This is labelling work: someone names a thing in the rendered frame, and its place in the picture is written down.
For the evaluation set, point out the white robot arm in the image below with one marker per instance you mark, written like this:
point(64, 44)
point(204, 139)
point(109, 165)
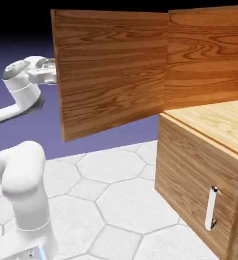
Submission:
point(22, 182)

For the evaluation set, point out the small wooden cabinet door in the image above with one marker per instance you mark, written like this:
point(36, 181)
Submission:
point(188, 174)

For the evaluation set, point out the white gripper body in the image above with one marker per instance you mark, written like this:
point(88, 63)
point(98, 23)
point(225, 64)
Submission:
point(42, 76)

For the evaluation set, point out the large wooden cabinet door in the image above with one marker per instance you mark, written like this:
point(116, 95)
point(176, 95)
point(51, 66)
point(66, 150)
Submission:
point(110, 71)

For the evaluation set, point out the light wood cabinet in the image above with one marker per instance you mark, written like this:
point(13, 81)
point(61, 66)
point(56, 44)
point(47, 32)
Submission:
point(204, 61)

